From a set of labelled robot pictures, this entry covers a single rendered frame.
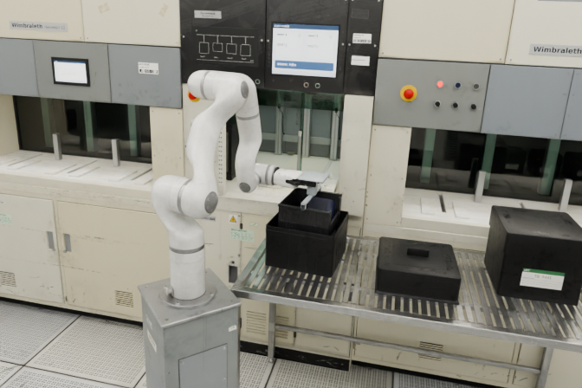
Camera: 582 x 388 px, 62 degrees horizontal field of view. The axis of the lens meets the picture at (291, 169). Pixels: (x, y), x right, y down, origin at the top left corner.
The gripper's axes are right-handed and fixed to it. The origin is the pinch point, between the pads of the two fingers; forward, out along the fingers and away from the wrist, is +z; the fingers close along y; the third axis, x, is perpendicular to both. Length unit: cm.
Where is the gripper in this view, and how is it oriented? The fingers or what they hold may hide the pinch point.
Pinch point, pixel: (313, 181)
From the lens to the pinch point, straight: 189.7
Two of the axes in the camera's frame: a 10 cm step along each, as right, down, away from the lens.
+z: 9.5, 1.3, -2.9
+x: 0.4, -9.6, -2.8
